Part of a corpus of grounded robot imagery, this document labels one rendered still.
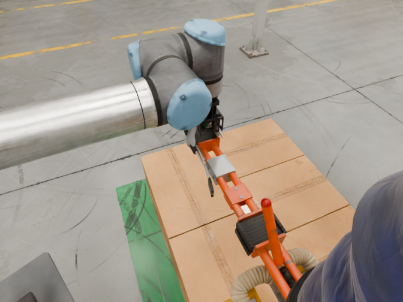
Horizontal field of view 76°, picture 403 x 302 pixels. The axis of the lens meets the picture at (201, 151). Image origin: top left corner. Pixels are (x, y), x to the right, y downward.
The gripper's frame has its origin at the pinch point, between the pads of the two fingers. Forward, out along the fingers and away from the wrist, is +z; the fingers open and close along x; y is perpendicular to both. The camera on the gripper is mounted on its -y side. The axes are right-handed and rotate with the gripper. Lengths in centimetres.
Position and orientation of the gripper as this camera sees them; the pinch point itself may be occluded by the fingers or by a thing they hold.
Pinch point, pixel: (201, 138)
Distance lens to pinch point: 84.4
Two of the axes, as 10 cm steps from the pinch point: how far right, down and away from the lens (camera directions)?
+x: 9.2, -2.9, 2.6
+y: 3.9, 6.8, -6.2
